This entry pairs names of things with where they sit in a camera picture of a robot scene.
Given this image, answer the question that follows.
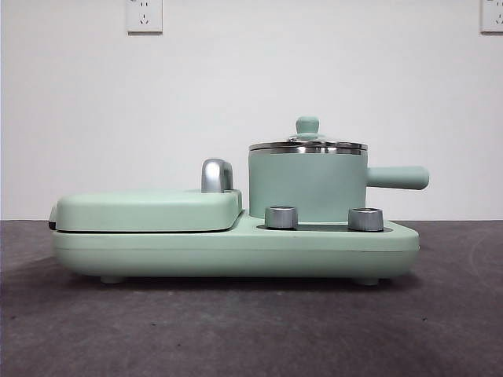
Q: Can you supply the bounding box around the glass lid with green knob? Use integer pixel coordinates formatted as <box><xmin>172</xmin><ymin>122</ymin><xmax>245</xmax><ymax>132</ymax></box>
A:
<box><xmin>248</xmin><ymin>115</ymin><xmax>368</xmax><ymax>154</ymax></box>

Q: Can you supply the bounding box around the mint green steamer pot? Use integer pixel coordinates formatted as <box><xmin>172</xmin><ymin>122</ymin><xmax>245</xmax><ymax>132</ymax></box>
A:
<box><xmin>248</xmin><ymin>148</ymin><xmax>430</xmax><ymax>221</ymax></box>

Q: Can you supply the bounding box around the silver control knob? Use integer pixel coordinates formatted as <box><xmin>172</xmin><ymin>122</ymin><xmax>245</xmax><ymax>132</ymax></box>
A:
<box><xmin>265</xmin><ymin>205</ymin><xmax>299</xmax><ymax>229</ymax></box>
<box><xmin>348</xmin><ymin>207</ymin><xmax>385</xmax><ymax>232</ymax></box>

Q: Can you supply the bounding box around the mint green breakfast machine base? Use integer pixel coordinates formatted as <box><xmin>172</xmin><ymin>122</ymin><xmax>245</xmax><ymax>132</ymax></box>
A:
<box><xmin>52</xmin><ymin>210</ymin><xmax>420</xmax><ymax>284</ymax></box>

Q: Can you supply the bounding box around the mint green hinged griddle cover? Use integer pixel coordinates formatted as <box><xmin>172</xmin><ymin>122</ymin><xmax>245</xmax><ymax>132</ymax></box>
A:
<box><xmin>49</xmin><ymin>187</ymin><xmax>244</xmax><ymax>233</ymax></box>

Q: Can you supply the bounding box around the chrome griddle cover handle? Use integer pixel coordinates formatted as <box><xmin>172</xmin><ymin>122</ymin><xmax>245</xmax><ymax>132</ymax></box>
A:
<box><xmin>201</xmin><ymin>158</ymin><xmax>236</xmax><ymax>194</ymax></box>

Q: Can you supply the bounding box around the white wall socket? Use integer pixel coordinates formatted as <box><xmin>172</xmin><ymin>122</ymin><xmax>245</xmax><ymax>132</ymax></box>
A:
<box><xmin>480</xmin><ymin>0</ymin><xmax>503</xmax><ymax>35</ymax></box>
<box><xmin>127</xmin><ymin>0</ymin><xmax>164</xmax><ymax>35</ymax></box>

